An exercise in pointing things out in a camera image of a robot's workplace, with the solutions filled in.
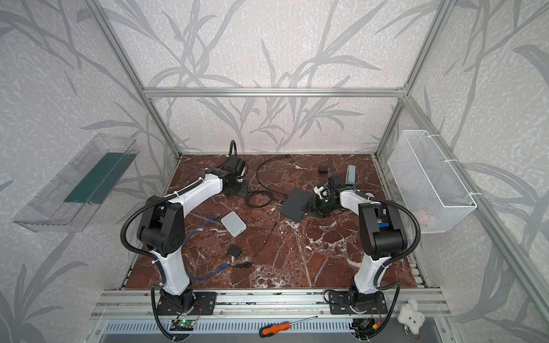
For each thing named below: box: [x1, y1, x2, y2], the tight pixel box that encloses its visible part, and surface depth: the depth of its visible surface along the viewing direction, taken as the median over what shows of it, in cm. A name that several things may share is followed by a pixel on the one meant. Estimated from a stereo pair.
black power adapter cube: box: [227, 244, 244, 258], surface depth 86 cm
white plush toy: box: [396, 298, 426, 336], surface depth 70 cm
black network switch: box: [280, 187, 313, 223], surface depth 101 cm
